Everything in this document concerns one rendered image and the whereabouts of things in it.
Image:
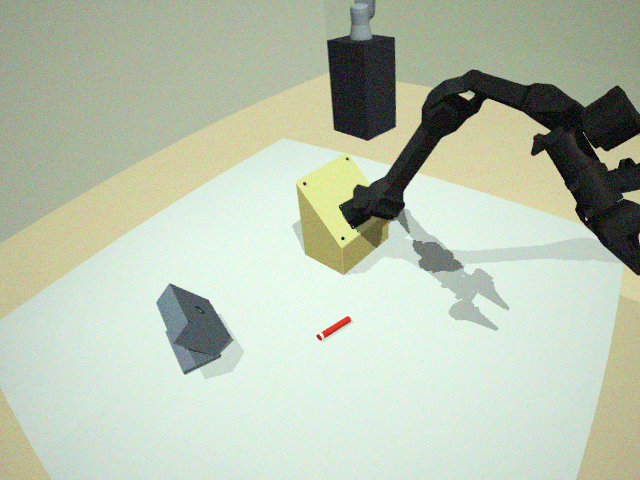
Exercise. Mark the red peg with white band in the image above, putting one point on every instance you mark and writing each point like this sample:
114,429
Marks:
333,328

